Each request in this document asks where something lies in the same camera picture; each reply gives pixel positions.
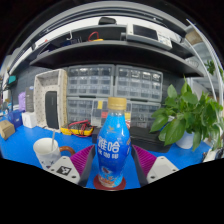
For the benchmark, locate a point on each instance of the metal spoon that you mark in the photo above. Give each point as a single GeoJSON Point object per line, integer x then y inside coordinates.
{"type": "Point", "coordinates": [53, 138]}

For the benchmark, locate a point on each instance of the black flat case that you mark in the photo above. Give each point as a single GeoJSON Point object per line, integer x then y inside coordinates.
{"type": "Point", "coordinates": [143, 138]}

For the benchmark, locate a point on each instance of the blue carton box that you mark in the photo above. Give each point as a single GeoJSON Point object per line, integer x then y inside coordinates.
{"type": "Point", "coordinates": [16, 119]}

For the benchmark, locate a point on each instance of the brown cardboard box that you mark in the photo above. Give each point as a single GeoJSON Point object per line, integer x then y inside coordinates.
{"type": "Point", "coordinates": [6, 129]}

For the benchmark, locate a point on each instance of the dark grey upright box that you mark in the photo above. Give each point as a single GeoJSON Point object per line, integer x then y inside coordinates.
{"type": "Point", "coordinates": [30, 98]}

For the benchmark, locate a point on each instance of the white metal rack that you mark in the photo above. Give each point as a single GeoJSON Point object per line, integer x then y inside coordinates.
{"type": "Point", "coordinates": [213, 63]}

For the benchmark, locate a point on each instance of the white carton box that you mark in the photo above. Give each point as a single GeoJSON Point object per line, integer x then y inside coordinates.
{"type": "Point", "coordinates": [29, 120]}

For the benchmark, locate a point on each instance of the white plant pot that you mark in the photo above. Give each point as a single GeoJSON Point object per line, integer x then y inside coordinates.
{"type": "Point", "coordinates": [185, 141]}

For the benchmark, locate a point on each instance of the blue drink bottle gold cap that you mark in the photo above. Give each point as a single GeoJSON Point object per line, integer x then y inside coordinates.
{"type": "Point", "coordinates": [112, 146]}

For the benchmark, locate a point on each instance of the purple plastic bag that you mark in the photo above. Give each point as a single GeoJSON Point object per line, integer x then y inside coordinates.
{"type": "Point", "coordinates": [22, 101]}

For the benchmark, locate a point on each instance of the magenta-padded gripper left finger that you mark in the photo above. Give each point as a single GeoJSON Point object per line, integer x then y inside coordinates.
{"type": "Point", "coordinates": [65, 170]}

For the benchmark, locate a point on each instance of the dark wall shelf unit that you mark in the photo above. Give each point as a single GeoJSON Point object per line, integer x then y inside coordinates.
{"type": "Point", "coordinates": [113, 53]}

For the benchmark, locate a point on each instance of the black rectangular speaker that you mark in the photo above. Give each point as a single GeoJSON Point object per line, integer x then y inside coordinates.
{"type": "Point", "coordinates": [52, 110]}

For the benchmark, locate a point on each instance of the white power adapter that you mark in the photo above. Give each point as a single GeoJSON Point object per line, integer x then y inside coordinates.
{"type": "Point", "coordinates": [211, 156]}

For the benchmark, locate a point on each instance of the clear organizer with coloured parts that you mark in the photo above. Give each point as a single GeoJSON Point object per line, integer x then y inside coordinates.
{"type": "Point", "coordinates": [100, 111]}

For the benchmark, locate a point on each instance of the green leafy plant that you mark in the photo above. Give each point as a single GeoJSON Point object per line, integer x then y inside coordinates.
{"type": "Point", "coordinates": [186, 113]}

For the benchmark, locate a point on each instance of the yellow multimeter with red leads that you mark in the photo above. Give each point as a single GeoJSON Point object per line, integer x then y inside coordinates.
{"type": "Point", "coordinates": [80, 131]}

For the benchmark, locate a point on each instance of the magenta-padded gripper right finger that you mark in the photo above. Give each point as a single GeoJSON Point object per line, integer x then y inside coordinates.
{"type": "Point", "coordinates": [161, 168]}

